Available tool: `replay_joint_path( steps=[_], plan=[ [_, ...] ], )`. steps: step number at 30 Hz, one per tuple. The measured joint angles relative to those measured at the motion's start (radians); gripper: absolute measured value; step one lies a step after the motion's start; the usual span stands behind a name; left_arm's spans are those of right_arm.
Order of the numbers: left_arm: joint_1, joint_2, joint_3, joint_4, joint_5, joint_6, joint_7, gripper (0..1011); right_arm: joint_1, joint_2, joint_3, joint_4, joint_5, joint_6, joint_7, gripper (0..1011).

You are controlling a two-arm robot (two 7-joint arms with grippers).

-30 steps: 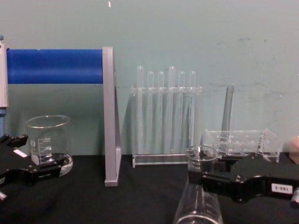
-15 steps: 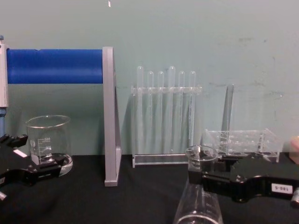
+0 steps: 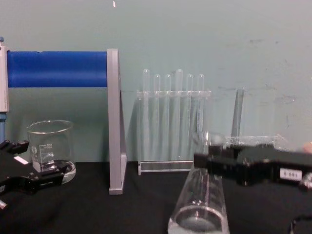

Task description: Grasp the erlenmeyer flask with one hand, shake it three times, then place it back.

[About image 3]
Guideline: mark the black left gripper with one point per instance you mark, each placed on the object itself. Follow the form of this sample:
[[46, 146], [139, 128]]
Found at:
[[12, 168]]

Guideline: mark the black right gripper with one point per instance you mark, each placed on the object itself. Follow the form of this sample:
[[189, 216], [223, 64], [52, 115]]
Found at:
[[268, 165]]

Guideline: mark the large clear glass cylinder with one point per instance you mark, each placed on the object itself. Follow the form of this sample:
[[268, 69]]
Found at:
[[202, 200]]

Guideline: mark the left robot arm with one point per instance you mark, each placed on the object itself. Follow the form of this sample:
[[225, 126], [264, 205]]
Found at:
[[2, 204]]

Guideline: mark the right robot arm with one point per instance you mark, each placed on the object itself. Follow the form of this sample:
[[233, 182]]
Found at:
[[306, 181]]

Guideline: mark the clear glass beaker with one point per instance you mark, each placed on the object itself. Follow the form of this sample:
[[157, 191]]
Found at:
[[52, 143]]

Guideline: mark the clear plastic tray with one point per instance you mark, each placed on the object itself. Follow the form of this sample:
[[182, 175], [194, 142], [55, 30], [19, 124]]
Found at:
[[258, 140]]

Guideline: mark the grey glass tube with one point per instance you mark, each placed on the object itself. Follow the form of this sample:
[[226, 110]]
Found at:
[[238, 109]]

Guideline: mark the clear acrylic test tube rack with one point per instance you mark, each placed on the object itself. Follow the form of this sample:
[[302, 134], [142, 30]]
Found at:
[[165, 166]]

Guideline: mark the clear glass test tube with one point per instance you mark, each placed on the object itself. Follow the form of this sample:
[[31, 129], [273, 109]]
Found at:
[[179, 83], [189, 85], [167, 85], [146, 83], [156, 85]]

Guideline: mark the pale peach rounded object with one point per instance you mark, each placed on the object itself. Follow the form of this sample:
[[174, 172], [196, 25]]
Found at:
[[307, 148]]

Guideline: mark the grey stand with blue bar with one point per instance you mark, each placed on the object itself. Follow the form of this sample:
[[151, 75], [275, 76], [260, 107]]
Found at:
[[114, 122]]

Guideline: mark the black table cloth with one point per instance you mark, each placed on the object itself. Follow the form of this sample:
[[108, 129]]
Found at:
[[122, 214]]

